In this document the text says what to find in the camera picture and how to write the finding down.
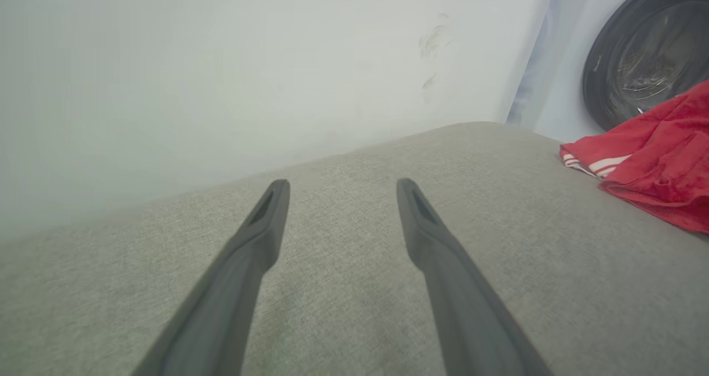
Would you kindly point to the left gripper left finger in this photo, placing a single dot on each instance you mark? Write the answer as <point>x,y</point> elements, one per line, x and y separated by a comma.
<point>227,298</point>

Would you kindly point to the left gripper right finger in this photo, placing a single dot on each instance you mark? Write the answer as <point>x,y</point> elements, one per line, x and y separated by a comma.
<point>465,309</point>

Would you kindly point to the red and white garment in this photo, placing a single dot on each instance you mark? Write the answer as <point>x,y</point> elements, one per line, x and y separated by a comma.
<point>659,165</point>

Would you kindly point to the white washing machine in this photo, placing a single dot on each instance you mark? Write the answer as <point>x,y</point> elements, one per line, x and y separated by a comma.
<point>565,60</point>

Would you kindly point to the dark round washing machine door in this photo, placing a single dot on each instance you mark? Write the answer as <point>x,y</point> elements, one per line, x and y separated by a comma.
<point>637,49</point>

